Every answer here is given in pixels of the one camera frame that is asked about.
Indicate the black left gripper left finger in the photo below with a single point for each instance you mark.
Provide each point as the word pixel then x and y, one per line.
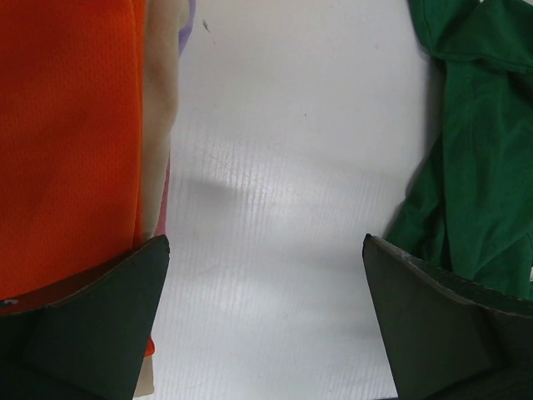
pixel 84 337

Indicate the pink folded t-shirt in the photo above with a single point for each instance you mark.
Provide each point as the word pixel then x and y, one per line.
pixel 162 218

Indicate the beige folded t-shirt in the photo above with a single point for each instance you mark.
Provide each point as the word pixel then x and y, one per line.
pixel 163 21

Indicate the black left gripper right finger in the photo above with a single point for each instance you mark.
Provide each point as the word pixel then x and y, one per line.
pixel 447 337

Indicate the orange folded t-shirt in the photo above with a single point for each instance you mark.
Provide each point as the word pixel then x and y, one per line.
pixel 71 137

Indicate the green t-shirt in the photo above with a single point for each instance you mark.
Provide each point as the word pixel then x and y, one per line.
pixel 470 209

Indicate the lilac folded t-shirt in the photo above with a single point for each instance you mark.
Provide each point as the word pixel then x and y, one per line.
pixel 186 30

